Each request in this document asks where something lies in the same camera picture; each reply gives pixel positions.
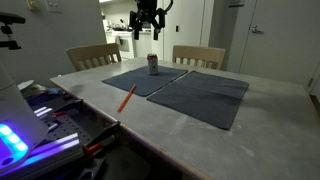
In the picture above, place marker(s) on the red silver soda can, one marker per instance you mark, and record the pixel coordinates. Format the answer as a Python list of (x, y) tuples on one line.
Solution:
[(152, 65)]

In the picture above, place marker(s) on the orange plastic straw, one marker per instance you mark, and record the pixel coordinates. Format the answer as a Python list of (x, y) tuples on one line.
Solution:
[(126, 99)]

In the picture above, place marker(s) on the dark blue cloth placemat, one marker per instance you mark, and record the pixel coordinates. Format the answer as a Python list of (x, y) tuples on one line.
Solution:
[(146, 81), (200, 98)]

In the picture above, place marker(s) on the white kitchen stove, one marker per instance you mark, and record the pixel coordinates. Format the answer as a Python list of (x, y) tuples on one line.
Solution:
[(128, 50)]

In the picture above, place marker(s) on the blue cloth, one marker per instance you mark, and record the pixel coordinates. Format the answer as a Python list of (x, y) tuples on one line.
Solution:
[(54, 91)]

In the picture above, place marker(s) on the white light switch plate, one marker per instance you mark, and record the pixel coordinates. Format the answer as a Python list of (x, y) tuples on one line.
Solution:
[(54, 5)]

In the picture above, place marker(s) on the white closet door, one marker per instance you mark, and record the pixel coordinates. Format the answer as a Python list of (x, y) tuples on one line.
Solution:
[(190, 20)]

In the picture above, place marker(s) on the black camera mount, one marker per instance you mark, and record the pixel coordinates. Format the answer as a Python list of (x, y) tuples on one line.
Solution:
[(8, 20)]

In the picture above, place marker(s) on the cream wall outlet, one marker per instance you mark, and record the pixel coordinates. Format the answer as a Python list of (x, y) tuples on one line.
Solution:
[(33, 4)]

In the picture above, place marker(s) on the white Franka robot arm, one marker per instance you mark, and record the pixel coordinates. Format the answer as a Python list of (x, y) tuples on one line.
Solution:
[(20, 110)]

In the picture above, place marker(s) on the black door latch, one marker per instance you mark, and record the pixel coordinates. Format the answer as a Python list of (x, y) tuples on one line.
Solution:
[(177, 28)]

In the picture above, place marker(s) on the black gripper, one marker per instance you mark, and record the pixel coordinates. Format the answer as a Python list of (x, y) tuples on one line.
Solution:
[(147, 6)]

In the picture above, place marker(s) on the aluminium extrusion rail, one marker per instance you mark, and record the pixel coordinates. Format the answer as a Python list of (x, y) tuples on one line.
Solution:
[(42, 111), (56, 143)]

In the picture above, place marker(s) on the white kitchen cabinet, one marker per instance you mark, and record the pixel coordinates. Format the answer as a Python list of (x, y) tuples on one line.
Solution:
[(145, 46)]

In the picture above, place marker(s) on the light wooden slat chair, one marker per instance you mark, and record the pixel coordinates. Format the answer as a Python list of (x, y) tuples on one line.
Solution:
[(90, 53), (198, 53)]

